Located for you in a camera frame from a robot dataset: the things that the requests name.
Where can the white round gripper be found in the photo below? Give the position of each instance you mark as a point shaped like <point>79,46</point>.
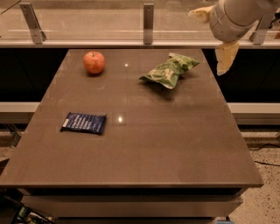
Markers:
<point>218,21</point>

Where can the green jalapeno chip bag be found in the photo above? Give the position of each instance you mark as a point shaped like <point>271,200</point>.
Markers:
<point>168,72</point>

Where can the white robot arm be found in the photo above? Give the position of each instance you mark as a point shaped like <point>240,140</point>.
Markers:
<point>259,8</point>

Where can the red apple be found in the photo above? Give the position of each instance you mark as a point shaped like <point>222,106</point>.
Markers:
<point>94,62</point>

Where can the brown table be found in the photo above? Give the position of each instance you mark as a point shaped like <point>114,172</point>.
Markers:
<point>163,153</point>

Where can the glass railing panel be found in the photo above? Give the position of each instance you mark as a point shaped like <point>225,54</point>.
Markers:
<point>70,20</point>

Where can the dark blue snack packet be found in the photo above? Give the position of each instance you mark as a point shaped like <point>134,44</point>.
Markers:
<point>84,123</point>

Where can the right metal railing bracket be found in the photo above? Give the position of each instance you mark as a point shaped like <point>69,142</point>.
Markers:
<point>258,35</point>

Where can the metal railing bracket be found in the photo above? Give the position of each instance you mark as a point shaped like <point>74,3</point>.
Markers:
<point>37,34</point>
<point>148,15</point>
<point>258,35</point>

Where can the middle metal railing bracket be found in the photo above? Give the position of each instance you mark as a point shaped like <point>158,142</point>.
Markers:
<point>148,15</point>

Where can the left metal railing bracket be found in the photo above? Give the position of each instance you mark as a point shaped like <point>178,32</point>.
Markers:
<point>37,34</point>

